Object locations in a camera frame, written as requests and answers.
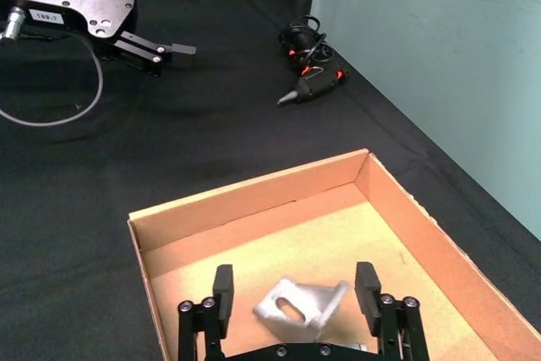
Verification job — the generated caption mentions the thin grey cable, silver plug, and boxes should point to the thin grey cable, silver plug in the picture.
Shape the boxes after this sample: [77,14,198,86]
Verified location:
[0,5,105,128]

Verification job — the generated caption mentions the plain pale wall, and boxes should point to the plain pale wall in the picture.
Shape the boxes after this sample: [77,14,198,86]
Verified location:
[309,0,541,241]

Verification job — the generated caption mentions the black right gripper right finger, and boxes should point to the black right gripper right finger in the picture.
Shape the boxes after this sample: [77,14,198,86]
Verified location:
[354,261,431,361]

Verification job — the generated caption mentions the silver metal bracket piece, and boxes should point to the silver metal bracket piece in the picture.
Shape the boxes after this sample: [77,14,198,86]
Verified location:
[252,277,369,353]

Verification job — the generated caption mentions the black table cloth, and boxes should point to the black table cloth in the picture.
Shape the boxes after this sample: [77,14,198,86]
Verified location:
[0,0,541,361]

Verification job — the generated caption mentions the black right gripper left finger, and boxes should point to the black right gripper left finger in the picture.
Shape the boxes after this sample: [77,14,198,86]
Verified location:
[177,264,235,361]

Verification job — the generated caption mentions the black corded tool, orange parts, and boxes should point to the black corded tool, orange parts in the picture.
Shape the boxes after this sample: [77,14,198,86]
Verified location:
[276,15,352,107]

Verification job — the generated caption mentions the shallow brown cardboard tray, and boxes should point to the shallow brown cardboard tray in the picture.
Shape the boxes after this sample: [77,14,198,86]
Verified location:
[126,148,541,361]

